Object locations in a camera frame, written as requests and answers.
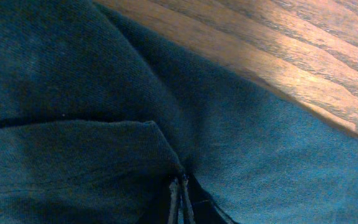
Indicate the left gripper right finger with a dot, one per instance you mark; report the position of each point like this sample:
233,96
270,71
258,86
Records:
198,205

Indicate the dark teal t-shirt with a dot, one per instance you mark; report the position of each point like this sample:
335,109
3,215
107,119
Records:
97,111

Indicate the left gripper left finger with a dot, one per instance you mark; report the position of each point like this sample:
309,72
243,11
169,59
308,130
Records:
164,207

